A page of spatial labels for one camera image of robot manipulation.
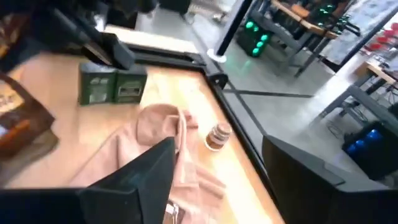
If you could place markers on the black aluminium table frame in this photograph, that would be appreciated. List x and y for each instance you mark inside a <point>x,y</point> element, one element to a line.
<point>238,124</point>

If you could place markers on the brown white-labelled spice packet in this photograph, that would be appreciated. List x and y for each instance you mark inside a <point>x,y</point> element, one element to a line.
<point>171,214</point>

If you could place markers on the red chair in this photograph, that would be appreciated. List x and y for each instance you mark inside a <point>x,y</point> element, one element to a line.
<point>390,33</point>
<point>374,46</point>

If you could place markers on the wooden-topped grey desk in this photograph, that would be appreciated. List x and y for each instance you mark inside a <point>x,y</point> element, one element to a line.
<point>311,28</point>

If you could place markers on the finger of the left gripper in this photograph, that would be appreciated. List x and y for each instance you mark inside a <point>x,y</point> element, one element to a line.
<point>118,53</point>
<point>21,57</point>

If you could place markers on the green-lit computer tower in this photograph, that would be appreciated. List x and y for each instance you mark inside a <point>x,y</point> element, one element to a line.
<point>253,40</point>

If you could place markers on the small brown-lidded spice jar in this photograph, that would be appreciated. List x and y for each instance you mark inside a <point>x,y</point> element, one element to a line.
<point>217,138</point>

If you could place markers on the beige pink cloth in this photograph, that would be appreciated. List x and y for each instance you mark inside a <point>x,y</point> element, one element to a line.
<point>124,149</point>

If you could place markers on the black pole with white base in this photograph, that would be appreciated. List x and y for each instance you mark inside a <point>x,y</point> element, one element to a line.
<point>234,25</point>

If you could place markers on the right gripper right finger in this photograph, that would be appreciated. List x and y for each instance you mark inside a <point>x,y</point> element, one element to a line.
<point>311,193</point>

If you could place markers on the dark green spice box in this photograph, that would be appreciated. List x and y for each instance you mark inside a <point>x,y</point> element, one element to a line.
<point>130,85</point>
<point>96,85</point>

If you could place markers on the bright orange spice packet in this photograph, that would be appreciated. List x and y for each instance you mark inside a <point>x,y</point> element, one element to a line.
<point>25,124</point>

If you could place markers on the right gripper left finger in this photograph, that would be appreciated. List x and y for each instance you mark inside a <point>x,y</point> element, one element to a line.
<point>124,199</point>

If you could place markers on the light wooden desk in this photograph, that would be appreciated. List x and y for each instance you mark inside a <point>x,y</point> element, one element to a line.
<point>373,70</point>

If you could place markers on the blue-lit computer tower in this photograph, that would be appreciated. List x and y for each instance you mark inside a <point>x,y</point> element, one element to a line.
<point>373,155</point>

